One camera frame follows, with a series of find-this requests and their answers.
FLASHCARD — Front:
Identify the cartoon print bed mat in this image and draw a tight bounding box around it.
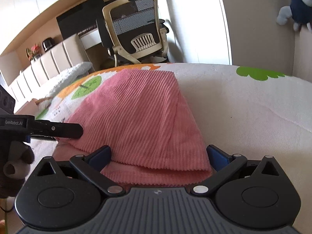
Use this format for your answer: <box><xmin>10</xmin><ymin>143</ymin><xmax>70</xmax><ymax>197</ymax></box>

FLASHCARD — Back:
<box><xmin>31</xmin><ymin>64</ymin><xmax>311</xmax><ymax>201</ymax></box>

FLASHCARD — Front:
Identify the white quilted pillow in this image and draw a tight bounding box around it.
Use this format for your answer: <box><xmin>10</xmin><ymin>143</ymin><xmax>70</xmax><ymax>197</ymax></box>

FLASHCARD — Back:
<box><xmin>47</xmin><ymin>62</ymin><xmax>93</xmax><ymax>97</ymax></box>

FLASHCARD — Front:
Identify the beige padded headboard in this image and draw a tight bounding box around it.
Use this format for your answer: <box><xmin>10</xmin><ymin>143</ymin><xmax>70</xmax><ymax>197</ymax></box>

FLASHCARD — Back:
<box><xmin>8</xmin><ymin>34</ymin><xmax>90</xmax><ymax>111</ymax></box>

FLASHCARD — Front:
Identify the white desk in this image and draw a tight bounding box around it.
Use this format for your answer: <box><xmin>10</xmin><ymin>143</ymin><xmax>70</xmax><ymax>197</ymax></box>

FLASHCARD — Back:
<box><xmin>79</xmin><ymin>28</ymin><xmax>102</xmax><ymax>50</ymax></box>

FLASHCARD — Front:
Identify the pink ribbed cardigan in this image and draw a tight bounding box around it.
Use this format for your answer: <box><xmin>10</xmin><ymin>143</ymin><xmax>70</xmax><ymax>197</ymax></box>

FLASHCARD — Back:
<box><xmin>53</xmin><ymin>69</ymin><xmax>212</xmax><ymax>186</ymax></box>

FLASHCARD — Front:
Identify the grey plush toy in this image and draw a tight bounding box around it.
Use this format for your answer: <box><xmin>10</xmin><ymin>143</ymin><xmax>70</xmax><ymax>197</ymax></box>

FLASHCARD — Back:
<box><xmin>276</xmin><ymin>0</ymin><xmax>311</xmax><ymax>32</ymax></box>

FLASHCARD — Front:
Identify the potted red flower plant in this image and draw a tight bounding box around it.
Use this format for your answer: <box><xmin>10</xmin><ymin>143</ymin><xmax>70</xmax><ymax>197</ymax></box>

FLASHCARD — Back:
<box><xmin>25</xmin><ymin>44</ymin><xmax>41</xmax><ymax>61</ymax></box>

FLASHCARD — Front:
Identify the beige mesh office chair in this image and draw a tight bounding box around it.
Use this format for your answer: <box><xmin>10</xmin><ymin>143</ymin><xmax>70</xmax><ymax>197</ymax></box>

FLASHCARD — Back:
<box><xmin>96</xmin><ymin>0</ymin><xmax>169</xmax><ymax>66</ymax></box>

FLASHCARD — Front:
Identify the black monitor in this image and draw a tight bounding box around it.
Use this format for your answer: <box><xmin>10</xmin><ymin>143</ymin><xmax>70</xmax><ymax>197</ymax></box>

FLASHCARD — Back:
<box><xmin>57</xmin><ymin>0</ymin><xmax>105</xmax><ymax>40</ymax></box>

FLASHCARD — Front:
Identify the black kettle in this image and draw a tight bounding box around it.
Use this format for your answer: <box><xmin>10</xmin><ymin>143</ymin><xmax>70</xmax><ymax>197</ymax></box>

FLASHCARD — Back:
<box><xmin>42</xmin><ymin>37</ymin><xmax>56</xmax><ymax>52</ymax></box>

